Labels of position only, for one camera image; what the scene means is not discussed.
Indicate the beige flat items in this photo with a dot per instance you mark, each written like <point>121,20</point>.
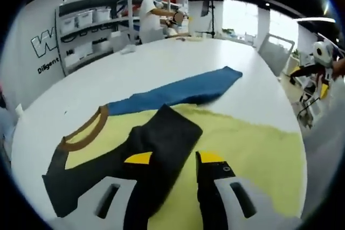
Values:
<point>194,40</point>

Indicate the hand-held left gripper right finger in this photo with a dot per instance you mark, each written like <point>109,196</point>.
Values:
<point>215,203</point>

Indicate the grey mesh chair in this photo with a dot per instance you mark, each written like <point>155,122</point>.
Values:
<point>323,146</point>
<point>275,52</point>

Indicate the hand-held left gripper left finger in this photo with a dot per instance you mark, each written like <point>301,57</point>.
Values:
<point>116,200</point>

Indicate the black stand with monitor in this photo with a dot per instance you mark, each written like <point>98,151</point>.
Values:
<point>205,7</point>

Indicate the yellow blue black garment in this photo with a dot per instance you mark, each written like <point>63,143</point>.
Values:
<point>256,154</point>

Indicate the small white object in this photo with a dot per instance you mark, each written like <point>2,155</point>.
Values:
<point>128,49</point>

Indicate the white paper cup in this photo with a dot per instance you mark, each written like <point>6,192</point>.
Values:
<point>19,111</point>

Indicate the group of white storage bins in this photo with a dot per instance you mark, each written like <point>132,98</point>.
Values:
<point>86,18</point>

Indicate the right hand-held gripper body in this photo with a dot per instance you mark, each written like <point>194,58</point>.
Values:
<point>327,55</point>

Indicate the grey metal shelving rack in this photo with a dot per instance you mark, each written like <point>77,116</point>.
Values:
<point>107,22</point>

